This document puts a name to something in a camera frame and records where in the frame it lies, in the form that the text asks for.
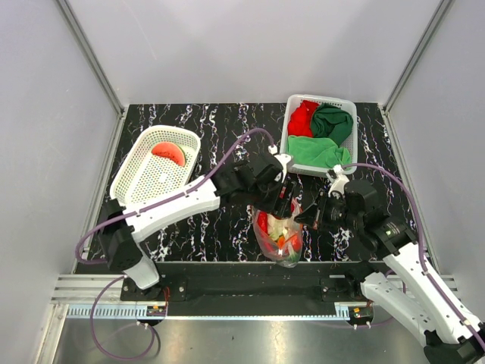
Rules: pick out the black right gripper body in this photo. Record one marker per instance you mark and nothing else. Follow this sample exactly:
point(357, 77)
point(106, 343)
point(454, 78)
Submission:
point(333, 212)

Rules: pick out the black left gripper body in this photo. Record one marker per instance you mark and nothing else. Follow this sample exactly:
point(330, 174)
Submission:
point(264, 196)

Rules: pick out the fake white cauliflower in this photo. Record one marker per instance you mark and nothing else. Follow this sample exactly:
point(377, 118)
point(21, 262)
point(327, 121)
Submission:
point(280, 231)

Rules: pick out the clear zip top bag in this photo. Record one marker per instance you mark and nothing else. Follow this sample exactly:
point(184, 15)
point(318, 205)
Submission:
point(290, 254)

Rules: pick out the fake watermelon slice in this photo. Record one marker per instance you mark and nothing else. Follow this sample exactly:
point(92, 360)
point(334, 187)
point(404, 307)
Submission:
point(170, 151)

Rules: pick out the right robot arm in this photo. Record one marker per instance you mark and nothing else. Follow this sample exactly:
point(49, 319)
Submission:
point(432, 313)

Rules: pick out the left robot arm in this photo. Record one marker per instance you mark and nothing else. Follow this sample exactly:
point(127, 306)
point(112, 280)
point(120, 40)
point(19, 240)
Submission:
point(122, 232)

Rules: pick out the light green cloth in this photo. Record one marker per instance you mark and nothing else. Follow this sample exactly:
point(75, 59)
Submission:
point(317, 152)

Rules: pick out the red cloth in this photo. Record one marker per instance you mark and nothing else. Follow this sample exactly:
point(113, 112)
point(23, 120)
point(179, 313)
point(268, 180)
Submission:
point(300, 120)

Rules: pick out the dark green cloth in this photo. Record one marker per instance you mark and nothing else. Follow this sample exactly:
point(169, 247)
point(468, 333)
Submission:
point(331, 122)

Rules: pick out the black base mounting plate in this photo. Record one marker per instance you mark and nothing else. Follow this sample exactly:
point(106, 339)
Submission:
point(250, 290)

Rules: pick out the white oval perforated basket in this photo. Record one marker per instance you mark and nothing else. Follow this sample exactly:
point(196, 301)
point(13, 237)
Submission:
point(144, 176)

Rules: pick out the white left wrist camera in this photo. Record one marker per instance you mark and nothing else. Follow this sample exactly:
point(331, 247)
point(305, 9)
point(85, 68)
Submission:
point(285, 160)

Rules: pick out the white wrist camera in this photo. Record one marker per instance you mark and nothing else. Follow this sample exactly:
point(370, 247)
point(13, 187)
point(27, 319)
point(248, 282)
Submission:
point(338, 180)
point(285, 160)

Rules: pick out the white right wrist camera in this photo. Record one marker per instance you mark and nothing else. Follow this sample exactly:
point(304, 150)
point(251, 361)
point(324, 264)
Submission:
point(338, 180)

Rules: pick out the right aluminium frame post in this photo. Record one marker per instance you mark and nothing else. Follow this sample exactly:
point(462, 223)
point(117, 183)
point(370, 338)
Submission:
point(437, 18)

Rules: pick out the aluminium frame post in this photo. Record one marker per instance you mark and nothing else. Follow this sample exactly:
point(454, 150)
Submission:
point(437, 18)
point(85, 47)

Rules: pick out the white slotted cable duct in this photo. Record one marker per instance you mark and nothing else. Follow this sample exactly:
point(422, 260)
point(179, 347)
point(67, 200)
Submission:
point(105, 311)

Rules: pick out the left aluminium frame post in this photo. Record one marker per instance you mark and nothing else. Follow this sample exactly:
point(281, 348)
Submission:
point(85, 47)

